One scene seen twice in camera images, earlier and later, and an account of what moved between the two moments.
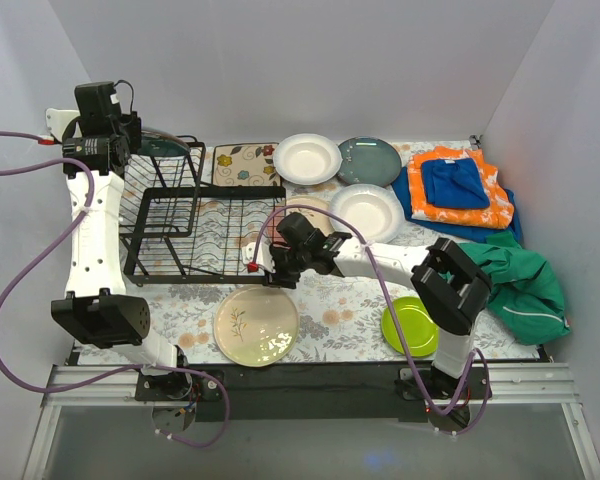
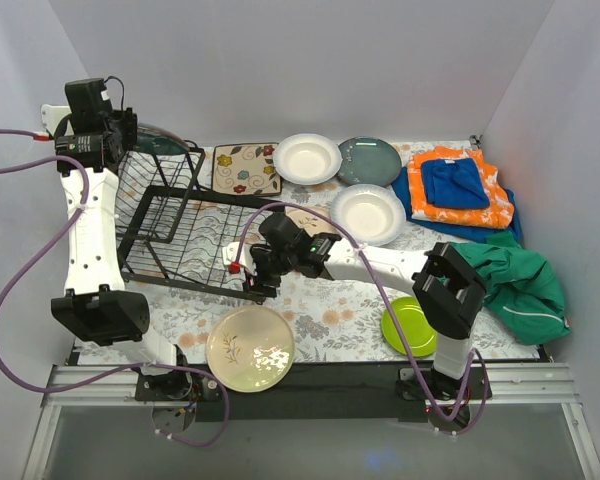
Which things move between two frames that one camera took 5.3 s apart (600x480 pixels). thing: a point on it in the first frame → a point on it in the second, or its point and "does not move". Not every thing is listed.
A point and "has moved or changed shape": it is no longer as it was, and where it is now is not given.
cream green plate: [256, 326] has moved or changed shape
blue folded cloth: [454, 183] does not move
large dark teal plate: [155, 143] does not move
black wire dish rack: [178, 232] does not move
